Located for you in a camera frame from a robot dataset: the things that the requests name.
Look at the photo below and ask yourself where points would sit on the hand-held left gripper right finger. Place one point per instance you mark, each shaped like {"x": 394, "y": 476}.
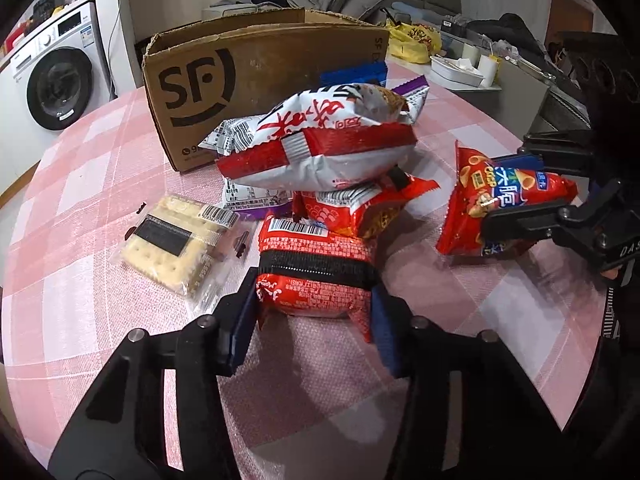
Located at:
{"x": 385, "y": 330}

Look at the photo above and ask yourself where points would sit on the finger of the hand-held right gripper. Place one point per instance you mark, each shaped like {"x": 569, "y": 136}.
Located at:
{"x": 560, "y": 152}
{"x": 525, "y": 222}

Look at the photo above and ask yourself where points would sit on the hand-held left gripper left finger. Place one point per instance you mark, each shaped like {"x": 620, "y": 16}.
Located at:
{"x": 242, "y": 320}

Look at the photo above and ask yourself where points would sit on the red blue crisp packet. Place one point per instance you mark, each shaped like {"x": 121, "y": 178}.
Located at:
{"x": 465, "y": 200}

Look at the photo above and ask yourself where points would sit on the red snack packet black band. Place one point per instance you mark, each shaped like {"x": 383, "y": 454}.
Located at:
{"x": 310, "y": 250}

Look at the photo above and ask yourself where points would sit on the clear cracker packet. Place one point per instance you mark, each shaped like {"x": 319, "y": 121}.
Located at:
{"x": 165, "y": 260}

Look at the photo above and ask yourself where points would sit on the white purple snack packet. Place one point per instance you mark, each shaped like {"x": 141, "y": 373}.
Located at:
{"x": 245, "y": 200}
{"x": 417, "y": 102}

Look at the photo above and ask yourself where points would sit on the red orange snack packet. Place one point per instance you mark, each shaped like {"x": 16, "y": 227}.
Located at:
{"x": 350, "y": 205}

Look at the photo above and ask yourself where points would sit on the large white red snack bag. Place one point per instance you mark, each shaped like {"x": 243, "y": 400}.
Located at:
{"x": 320, "y": 160}

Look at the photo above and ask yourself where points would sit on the blue snack packet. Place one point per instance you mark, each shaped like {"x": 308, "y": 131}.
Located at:
{"x": 350, "y": 76}

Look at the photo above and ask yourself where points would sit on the brown cardboard box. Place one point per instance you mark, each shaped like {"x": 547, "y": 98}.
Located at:
{"x": 260, "y": 60}

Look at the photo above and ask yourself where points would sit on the white coffee table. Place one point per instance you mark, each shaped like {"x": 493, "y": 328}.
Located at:
{"x": 492, "y": 87}

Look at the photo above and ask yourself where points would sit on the white cup yellow lid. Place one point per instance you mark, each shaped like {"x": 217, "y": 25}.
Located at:
{"x": 489, "y": 70}

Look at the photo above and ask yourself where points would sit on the black jacket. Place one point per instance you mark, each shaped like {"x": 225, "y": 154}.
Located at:
{"x": 510, "y": 27}

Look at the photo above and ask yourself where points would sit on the white tray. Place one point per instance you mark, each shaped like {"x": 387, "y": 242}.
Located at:
{"x": 450, "y": 75}

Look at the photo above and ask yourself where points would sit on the white roll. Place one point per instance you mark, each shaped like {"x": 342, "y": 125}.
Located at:
{"x": 471, "y": 51}

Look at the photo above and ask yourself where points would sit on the yellow plastic bag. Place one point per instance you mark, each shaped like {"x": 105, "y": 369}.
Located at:
{"x": 415, "y": 45}

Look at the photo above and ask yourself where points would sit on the light blue pillow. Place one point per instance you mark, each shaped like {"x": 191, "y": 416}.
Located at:
{"x": 412, "y": 11}

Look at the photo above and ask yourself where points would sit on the pink checked tablecloth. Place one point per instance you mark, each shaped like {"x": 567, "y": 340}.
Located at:
{"x": 100, "y": 160}

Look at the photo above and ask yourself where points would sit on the white washing machine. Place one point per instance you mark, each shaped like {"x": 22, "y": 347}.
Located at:
{"x": 60, "y": 85}

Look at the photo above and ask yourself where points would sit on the red box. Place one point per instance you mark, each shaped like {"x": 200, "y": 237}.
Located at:
{"x": 16, "y": 35}

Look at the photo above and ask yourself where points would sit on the black pressure cooker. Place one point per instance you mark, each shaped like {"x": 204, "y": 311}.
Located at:
{"x": 50, "y": 2}

